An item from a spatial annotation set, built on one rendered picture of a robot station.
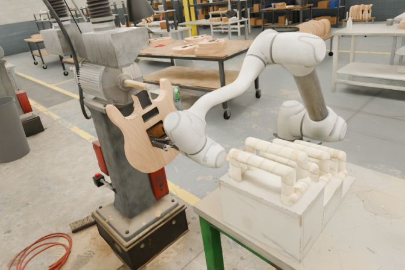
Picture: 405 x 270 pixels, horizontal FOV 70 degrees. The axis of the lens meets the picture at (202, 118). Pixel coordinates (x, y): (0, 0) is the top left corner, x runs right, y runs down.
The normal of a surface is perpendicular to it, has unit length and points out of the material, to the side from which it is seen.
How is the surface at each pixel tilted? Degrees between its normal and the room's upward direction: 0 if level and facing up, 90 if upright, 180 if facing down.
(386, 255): 0
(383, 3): 90
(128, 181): 90
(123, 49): 90
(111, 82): 88
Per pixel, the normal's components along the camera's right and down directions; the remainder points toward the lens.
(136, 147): 0.69, 0.18
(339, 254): -0.12, -0.91
